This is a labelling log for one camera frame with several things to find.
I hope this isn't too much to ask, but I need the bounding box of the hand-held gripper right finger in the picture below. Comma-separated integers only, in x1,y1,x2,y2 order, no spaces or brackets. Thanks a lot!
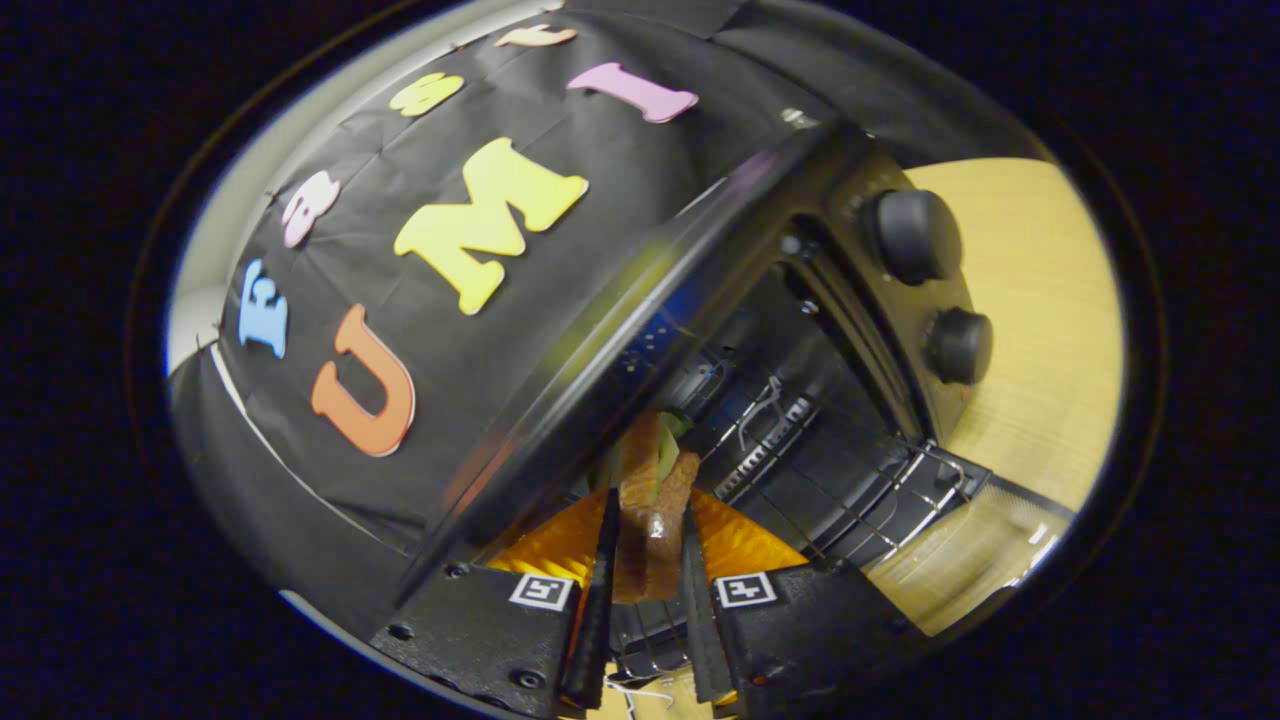
682,488,931,716

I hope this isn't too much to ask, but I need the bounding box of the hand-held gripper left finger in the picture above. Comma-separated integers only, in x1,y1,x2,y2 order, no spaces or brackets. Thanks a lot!
370,488,621,720

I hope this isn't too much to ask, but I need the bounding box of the toasted sandwich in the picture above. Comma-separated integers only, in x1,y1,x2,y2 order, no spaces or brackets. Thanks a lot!
612,410,701,604

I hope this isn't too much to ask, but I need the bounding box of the black toaster oven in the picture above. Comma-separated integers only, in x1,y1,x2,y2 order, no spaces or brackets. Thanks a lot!
400,120,1077,706

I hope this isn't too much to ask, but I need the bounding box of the white string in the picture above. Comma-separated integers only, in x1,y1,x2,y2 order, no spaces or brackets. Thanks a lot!
604,675,677,717

